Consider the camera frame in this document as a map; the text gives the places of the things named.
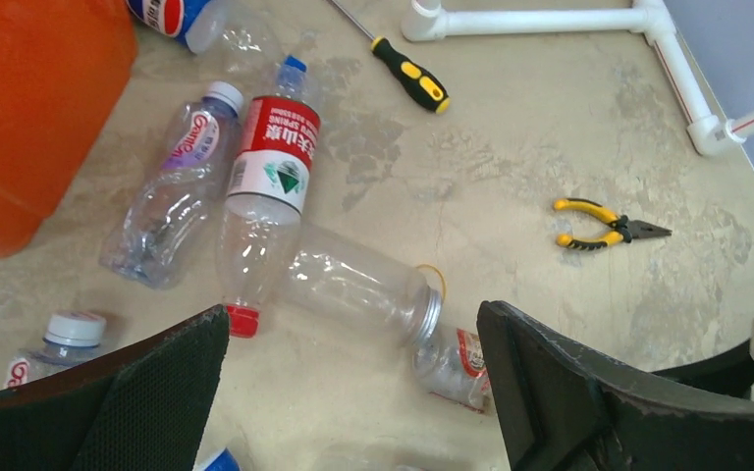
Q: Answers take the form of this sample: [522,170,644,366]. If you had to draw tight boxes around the yellow black pliers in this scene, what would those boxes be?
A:
[553,198,673,251]

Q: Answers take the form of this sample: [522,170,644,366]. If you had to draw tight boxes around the clear jar silver lid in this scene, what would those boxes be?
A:
[278,224,443,347]

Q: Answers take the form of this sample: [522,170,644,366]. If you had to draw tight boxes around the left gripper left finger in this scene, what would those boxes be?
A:
[0,305,230,470]

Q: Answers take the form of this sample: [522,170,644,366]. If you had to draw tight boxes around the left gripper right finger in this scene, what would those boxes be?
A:
[476,301,754,470]

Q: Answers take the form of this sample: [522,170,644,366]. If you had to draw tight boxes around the clear bottle red cap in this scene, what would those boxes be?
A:
[216,206,301,339]

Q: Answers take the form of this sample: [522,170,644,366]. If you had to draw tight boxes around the purple label bottle upper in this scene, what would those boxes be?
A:
[99,81,243,288]

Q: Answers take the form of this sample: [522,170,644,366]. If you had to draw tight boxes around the orange plastic bin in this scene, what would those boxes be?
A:
[0,1,136,258]

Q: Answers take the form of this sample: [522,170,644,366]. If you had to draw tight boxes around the blue label bottle standing cap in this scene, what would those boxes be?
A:
[192,447,242,471]

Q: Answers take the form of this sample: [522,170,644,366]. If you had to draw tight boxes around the white PVC pipe frame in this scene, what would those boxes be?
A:
[401,0,754,157]

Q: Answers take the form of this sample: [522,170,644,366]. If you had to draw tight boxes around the red gold label bottle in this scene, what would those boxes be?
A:
[412,325,492,413]

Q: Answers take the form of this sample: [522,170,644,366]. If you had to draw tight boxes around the black yellow short screwdriver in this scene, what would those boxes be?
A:
[328,0,451,114]

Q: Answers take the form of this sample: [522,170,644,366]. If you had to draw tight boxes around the purple label bottle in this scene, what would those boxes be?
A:
[99,81,243,288]
[3,311,107,389]

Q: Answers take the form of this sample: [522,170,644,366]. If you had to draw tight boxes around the Pepsi bottle near bin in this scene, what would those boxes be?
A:
[126,0,231,54]

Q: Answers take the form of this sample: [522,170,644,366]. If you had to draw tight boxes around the purple label bottle left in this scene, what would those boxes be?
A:
[3,311,107,389]

